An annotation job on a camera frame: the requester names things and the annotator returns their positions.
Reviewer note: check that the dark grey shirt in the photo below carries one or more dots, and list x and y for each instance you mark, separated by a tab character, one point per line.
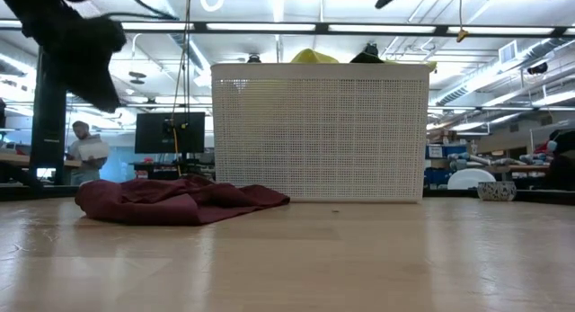
366	58

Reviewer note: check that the yellow garment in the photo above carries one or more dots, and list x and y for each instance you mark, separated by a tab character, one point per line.
314	56

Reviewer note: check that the dark green fleece sweatshirt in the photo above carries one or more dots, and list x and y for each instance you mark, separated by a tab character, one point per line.
85	65

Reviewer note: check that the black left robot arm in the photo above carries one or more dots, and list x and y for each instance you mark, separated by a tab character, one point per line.
27	2

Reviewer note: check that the yellow hanging tag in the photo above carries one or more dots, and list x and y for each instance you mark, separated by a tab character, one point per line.
462	34

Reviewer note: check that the white ceiling air vent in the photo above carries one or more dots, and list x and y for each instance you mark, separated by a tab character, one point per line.
507	52

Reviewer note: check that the white perforated plastic basket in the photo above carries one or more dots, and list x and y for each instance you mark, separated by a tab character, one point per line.
319	132

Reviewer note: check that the blue storage bin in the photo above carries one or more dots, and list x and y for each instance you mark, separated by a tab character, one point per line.
442	175

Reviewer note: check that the white round dome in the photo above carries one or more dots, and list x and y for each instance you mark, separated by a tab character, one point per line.
469	179

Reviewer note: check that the wooden work table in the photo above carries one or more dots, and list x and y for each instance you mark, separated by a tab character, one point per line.
521	168

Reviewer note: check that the patterned ceramic bowl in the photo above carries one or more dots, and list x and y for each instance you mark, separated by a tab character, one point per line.
496	191

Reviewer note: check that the person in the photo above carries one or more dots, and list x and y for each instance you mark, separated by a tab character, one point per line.
85	170
561	172

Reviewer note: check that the black computer monitor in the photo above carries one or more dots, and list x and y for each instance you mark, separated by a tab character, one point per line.
153	132

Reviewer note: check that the maroon garment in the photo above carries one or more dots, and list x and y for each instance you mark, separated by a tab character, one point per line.
170	204

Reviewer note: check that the white folder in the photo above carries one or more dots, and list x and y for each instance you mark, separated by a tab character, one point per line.
94	150

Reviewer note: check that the wooden desk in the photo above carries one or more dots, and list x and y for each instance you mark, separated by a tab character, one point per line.
18	159

